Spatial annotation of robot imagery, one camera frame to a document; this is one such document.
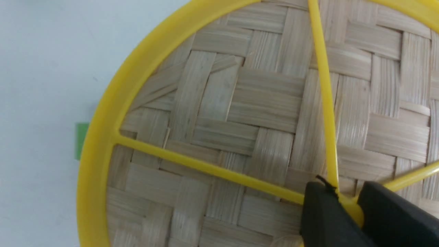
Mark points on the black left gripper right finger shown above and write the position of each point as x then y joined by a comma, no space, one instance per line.
392,221

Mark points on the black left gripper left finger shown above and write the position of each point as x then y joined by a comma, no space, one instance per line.
325,222

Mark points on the yellow woven bamboo steamer lid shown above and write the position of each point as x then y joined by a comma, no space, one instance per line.
212,127

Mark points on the green tape piece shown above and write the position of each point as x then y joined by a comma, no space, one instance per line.
81,129

